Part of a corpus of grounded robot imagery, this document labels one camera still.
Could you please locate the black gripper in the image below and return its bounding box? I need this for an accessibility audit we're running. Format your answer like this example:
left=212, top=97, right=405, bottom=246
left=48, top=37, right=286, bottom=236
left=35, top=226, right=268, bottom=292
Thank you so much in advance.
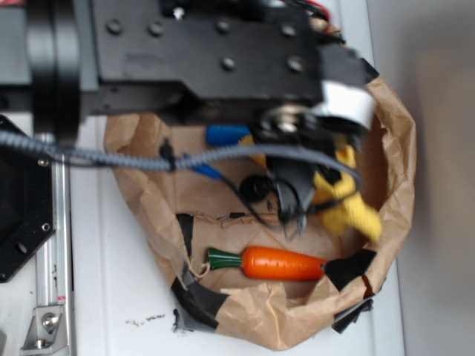
left=79, top=1, right=376, bottom=147

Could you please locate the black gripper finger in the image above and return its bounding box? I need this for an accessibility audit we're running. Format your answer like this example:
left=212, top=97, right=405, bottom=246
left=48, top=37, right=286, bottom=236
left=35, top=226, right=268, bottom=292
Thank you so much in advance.
left=315, top=129, right=361, bottom=182
left=267, top=157, right=315, bottom=237

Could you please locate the yellow cloth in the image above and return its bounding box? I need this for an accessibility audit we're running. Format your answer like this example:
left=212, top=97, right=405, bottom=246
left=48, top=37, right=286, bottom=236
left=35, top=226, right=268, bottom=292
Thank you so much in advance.
left=237, top=135, right=383, bottom=244

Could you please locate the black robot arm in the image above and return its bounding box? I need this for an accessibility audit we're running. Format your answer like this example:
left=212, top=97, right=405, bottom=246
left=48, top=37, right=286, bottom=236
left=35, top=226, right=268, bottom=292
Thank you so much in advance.
left=1, top=1, right=381, bottom=237

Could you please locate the brown paper bag tray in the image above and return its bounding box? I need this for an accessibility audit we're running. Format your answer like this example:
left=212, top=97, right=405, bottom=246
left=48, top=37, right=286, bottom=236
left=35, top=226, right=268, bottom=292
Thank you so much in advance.
left=114, top=74, right=416, bottom=351

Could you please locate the blue plastic bottle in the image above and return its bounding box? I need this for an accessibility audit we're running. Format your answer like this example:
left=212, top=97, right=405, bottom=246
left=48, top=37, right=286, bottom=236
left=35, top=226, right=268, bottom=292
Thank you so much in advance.
left=191, top=125, right=254, bottom=181

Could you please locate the orange toy carrot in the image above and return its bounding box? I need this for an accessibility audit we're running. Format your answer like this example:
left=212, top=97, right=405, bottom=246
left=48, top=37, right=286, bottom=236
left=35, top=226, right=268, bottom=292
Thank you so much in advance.
left=207, top=246, right=327, bottom=281

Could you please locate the aluminium frame rail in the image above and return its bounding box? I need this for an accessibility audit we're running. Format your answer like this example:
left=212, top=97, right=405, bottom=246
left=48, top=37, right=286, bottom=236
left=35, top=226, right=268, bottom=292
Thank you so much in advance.
left=36, top=154, right=73, bottom=306

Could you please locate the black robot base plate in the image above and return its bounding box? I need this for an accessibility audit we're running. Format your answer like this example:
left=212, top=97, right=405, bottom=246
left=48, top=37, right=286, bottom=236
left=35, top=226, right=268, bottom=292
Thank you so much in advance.
left=1, top=147, right=55, bottom=283

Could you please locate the grey braided cable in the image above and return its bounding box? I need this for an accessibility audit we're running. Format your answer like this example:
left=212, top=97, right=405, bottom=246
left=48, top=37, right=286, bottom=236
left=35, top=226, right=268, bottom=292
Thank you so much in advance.
left=0, top=130, right=363, bottom=229

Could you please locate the metal corner bracket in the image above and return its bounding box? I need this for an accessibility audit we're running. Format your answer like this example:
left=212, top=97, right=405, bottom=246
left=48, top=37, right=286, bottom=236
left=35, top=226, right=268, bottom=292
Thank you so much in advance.
left=20, top=305, right=71, bottom=355

